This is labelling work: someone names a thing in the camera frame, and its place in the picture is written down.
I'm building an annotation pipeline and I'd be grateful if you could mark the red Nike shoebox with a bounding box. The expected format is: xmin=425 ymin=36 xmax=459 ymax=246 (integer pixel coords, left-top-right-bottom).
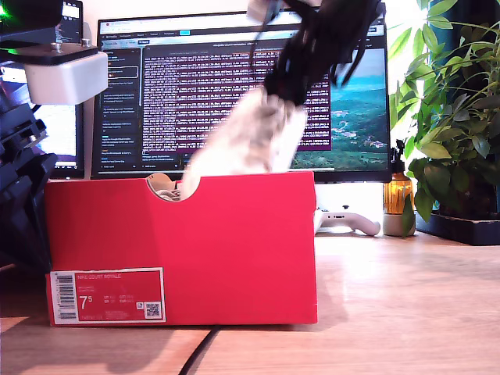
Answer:
xmin=44 ymin=170 xmax=318 ymax=327

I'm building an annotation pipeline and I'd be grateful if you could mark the small black computer monitor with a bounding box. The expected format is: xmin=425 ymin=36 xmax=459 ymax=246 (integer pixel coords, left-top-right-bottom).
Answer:
xmin=34 ymin=0 xmax=86 ymax=180

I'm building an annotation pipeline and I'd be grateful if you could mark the large black computer monitor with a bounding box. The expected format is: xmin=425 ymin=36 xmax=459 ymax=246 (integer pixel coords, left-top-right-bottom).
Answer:
xmin=90 ymin=4 xmax=392 ymax=184

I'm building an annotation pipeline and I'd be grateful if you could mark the white game controller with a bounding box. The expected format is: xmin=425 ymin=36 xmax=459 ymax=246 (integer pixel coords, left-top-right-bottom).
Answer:
xmin=314 ymin=205 xmax=382 ymax=237

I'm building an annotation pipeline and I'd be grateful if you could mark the amber pump bottle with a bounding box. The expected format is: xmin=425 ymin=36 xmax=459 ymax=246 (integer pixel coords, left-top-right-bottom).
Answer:
xmin=382 ymin=139 xmax=414 ymax=216

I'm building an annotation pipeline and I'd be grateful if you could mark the green leafy houseplant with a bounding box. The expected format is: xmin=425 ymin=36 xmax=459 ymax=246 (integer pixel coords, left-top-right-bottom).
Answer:
xmin=386 ymin=0 xmax=500 ymax=223

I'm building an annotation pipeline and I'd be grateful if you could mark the small pale round pot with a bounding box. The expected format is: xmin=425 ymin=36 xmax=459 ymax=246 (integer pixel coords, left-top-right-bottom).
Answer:
xmin=381 ymin=212 xmax=416 ymax=238

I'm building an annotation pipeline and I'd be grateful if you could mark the black planter tray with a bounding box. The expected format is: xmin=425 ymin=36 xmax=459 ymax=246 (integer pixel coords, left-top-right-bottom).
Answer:
xmin=414 ymin=212 xmax=500 ymax=246

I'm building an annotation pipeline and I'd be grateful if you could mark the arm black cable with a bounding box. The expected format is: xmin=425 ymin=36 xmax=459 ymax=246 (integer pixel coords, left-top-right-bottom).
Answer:
xmin=330 ymin=34 xmax=372 ymax=88

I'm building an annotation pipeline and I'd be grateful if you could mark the black cable on table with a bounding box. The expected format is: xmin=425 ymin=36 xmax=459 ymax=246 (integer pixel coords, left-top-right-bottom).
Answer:
xmin=180 ymin=327 xmax=222 ymax=375

